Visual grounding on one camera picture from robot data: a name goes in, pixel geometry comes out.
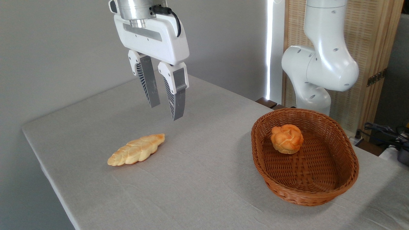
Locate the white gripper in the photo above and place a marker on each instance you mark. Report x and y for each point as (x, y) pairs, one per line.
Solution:
(159, 44)

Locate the long braided bread loaf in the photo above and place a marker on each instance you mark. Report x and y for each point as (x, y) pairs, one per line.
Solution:
(137, 150)

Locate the round knotted bread roll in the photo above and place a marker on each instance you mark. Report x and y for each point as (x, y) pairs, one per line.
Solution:
(287, 139)

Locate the brown oval wicker basket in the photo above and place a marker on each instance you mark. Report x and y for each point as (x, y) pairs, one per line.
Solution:
(319, 172)

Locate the grey tablecloth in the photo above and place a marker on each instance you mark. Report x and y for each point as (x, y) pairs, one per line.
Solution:
(191, 179)

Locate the dark brown wooden furniture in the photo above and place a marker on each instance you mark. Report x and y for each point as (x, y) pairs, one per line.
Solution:
(266, 103)

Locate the white power strip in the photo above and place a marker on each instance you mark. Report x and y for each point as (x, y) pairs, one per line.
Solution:
(357, 139)

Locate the dark metal screen hinge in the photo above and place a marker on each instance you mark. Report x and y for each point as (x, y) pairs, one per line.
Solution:
(377, 77)

